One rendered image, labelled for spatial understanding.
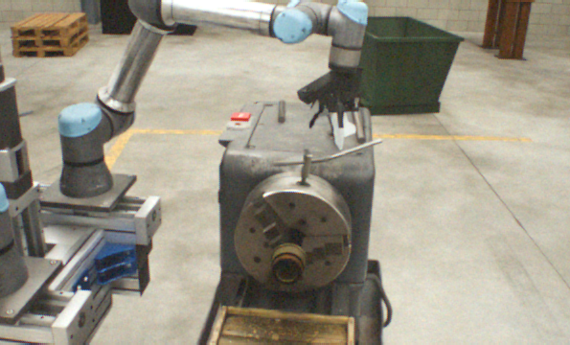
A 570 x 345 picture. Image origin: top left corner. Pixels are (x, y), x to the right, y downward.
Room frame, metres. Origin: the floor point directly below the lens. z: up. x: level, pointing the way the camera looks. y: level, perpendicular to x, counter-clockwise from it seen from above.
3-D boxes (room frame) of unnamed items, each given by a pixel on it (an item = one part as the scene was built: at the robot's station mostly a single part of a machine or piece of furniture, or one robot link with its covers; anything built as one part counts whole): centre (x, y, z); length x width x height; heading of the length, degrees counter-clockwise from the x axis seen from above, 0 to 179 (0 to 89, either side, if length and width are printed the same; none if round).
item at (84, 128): (1.55, 0.56, 1.33); 0.13 x 0.12 x 0.14; 163
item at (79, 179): (1.54, 0.56, 1.21); 0.15 x 0.15 x 0.10
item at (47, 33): (8.87, 3.50, 0.22); 1.25 x 0.86 x 0.44; 4
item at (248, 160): (1.85, -0.06, 1.06); 0.59 x 0.48 x 0.39; 174
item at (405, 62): (6.46, -1.15, 0.43); 1.34 x 0.94 x 0.85; 14
